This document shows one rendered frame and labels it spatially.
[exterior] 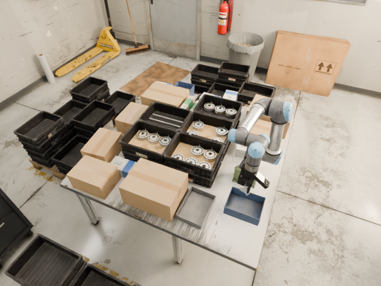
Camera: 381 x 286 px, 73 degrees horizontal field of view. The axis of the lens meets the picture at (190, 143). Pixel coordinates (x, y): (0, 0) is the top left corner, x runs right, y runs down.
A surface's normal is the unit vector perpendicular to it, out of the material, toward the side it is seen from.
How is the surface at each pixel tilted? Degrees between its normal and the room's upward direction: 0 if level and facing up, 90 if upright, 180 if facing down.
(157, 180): 0
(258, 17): 90
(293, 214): 0
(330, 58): 79
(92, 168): 0
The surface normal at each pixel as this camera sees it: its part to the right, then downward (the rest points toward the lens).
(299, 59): -0.39, 0.49
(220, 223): 0.00, -0.71
